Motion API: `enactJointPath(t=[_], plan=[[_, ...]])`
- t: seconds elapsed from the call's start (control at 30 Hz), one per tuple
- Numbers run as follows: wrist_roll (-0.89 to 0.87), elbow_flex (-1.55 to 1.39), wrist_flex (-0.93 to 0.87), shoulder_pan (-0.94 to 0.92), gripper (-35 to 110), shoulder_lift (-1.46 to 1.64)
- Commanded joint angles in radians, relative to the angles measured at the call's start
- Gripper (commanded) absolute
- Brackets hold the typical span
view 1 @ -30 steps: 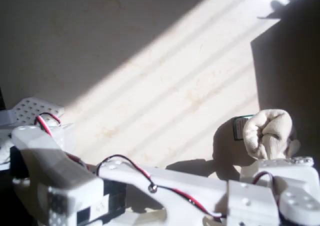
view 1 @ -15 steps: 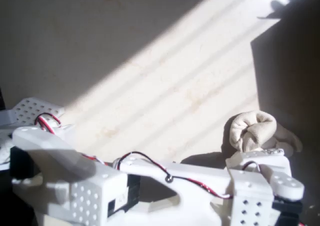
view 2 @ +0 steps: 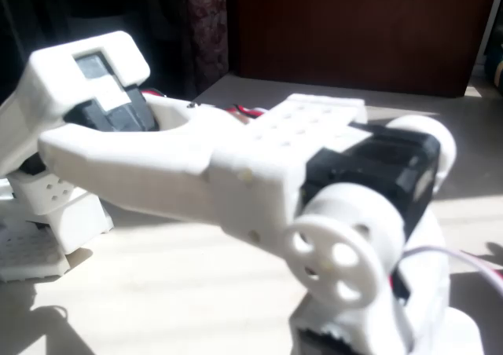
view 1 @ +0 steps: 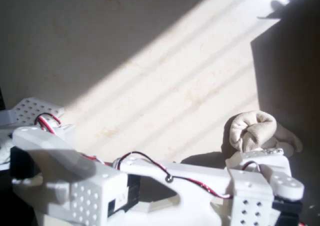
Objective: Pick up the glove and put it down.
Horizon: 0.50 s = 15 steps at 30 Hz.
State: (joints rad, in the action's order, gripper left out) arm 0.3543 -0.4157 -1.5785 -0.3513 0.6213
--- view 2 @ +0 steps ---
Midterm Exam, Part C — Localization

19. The white vertical door trim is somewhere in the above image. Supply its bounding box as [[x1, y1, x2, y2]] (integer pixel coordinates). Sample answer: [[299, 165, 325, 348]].
[[473, 0, 503, 77]]

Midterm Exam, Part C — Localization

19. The red black white servo cable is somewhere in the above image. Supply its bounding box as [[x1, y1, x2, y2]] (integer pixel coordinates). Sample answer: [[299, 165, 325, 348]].
[[231, 103, 268, 123], [400, 244, 503, 293]]

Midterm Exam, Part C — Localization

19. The white perforated base plate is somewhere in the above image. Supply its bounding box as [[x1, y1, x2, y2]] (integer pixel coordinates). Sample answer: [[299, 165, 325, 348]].
[[0, 221, 70, 284]]

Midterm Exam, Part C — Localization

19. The dark brown wooden cabinet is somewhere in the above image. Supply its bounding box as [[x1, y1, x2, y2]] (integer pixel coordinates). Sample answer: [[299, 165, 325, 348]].
[[235, 0, 498, 99]]

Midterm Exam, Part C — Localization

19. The dark patterned curtain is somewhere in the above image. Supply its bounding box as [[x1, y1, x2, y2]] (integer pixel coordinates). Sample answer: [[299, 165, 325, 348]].
[[184, 0, 231, 97]]

